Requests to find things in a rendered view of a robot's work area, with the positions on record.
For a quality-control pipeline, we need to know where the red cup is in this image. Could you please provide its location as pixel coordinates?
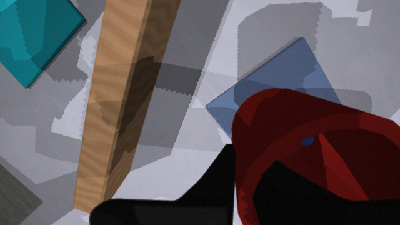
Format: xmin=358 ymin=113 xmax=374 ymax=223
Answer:
xmin=231 ymin=87 xmax=400 ymax=225

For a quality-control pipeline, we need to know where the blue marble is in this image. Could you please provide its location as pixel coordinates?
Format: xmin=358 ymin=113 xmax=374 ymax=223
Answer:
xmin=300 ymin=136 xmax=314 ymax=146

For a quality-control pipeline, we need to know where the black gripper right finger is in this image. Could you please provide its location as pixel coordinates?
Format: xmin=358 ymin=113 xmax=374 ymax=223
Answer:
xmin=252 ymin=160 xmax=400 ymax=225

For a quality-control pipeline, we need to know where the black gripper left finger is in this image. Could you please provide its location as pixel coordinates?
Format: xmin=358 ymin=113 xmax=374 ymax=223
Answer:
xmin=89 ymin=144 xmax=236 ymax=225

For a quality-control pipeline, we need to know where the light brown wooden beam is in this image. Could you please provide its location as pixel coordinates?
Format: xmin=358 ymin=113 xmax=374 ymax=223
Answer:
xmin=73 ymin=0 xmax=181 ymax=214

